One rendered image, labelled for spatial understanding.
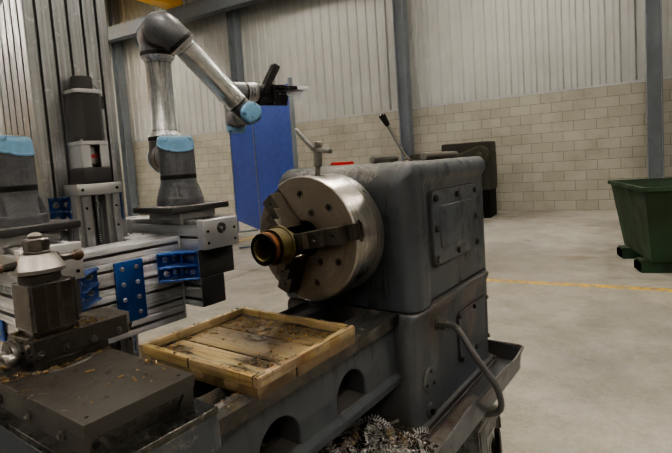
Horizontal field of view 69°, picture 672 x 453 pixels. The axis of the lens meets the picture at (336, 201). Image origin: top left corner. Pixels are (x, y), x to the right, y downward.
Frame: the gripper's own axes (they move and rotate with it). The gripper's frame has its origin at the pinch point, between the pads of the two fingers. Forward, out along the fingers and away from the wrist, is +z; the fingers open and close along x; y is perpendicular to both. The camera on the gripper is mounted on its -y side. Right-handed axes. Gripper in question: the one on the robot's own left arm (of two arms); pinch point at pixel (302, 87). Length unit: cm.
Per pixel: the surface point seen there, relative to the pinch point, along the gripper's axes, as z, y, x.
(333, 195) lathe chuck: -38, 28, 86
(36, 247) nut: -98, 30, 93
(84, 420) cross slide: -95, 45, 121
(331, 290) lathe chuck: -38, 51, 87
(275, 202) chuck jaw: -47, 31, 74
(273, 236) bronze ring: -53, 36, 85
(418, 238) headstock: -15, 40, 91
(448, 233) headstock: 3, 43, 83
